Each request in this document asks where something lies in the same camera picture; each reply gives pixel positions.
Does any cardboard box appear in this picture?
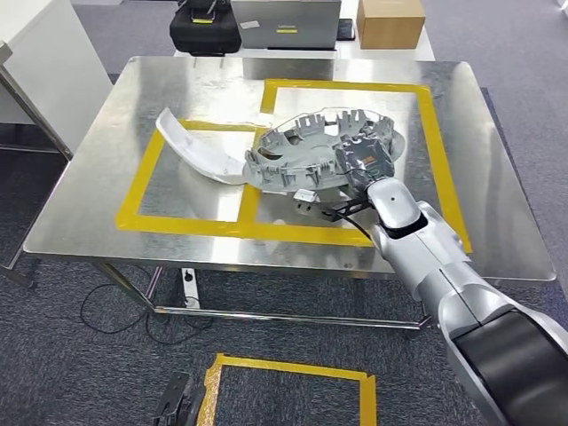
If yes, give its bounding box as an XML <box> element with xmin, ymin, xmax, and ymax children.
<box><xmin>356</xmin><ymin>0</ymin><xmax>427</xmax><ymax>51</ymax></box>

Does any white power strip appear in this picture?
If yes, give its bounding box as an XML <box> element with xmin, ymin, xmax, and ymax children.
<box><xmin>181</xmin><ymin>267</ymin><xmax>201</xmax><ymax>311</ymax></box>

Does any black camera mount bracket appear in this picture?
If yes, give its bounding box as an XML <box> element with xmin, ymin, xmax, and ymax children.
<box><xmin>306</xmin><ymin>196</ymin><xmax>373</xmax><ymax>225</ymax></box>

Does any black phone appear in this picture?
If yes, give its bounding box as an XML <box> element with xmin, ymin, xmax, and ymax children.
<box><xmin>336</xmin><ymin>18</ymin><xmax>356</xmax><ymax>43</ymax></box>

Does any black carrying case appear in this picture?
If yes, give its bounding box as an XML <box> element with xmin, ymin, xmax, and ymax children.
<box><xmin>169</xmin><ymin>0</ymin><xmax>242</xmax><ymax>56</ymax></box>

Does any stainless steel workbench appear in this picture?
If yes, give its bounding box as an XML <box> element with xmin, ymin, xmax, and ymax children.
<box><xmin>23</xmin><ymin>55</ymin><xmax>557</xmax><ymax>332</ymax></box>

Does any yellow tape on workbench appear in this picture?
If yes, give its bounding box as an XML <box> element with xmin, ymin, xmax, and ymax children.
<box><xmin>114</xmin><ymin>77</ymin><xmax>473</xmax><ymax>255</ymax></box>

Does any grey side table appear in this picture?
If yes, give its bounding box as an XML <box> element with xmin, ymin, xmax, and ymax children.
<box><xmin>0</xmin><ymin>41</ymin><xmax>75</xmax><ymax>290</ymax></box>

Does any white car mirror cover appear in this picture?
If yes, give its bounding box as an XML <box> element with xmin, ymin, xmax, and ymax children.
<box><xmin>155</xmin><ymin>106</ymin><xmax>246</xmax><ymax>185</ymax></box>

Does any yellow floor tape outline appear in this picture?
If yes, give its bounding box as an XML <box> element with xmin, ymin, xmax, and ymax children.
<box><xmin>195</xmin><ymin>353</ymin><xmax>378</xmax><ymax>426</ymax></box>

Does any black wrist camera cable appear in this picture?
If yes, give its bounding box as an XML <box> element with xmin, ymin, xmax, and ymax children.
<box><xmin>335</xmin><ymin>210</ymin><xmax>374</xmax><ymax>242</ymax></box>

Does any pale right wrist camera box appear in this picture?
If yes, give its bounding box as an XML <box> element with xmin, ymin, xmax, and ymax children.
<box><xmin>293</xmin><ymin>187</ymin><xmax>320</xmax><ymax>210</ymax></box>

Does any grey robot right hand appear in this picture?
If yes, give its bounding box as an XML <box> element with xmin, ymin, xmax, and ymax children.
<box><xmin>333</xmin><ymin>133</ymin><xmax>397</xmax><ymax>200</ymax></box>

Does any grey plastic wheel hubcap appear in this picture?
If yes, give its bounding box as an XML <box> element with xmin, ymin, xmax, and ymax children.
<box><xmin>242</xmin><ymin>107</ymin><xmax>406</xmax><ymax>198</ymax></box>

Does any grey laptop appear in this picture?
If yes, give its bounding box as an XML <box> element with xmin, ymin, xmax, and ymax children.
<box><xmin>230</xmin><ymin>0</ymin><xmax>342</xmax><ymax>51</ymax></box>

